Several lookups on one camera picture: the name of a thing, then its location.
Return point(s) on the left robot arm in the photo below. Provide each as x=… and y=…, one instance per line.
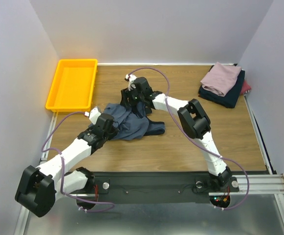
x=40, y=187

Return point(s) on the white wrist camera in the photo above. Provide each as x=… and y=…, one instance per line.
x=130, y=78
x=93, y=114

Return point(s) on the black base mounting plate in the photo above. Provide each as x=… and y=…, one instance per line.
x=155, y=187

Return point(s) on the aluminium frame rail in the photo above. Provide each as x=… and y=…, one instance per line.
x=266, y=184

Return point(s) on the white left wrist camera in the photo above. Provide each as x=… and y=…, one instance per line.
x=93, y=114

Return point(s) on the maroon folded tank top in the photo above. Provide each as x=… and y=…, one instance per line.
x=246, y=88

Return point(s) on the pink folded tank top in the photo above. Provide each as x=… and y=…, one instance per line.
x=220, y=79

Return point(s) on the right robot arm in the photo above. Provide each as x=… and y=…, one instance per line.
x=193, y=121

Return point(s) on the blue-grey tank top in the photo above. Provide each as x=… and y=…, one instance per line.
x=132, y=123

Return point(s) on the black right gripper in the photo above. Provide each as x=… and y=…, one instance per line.
x=126, y=97

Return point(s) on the yellow plastic tray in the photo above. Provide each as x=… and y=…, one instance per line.
x=72, y=86

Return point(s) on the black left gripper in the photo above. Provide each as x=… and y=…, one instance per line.
x=114, y=132

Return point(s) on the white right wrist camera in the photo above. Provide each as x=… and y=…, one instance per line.
x=130, y=78

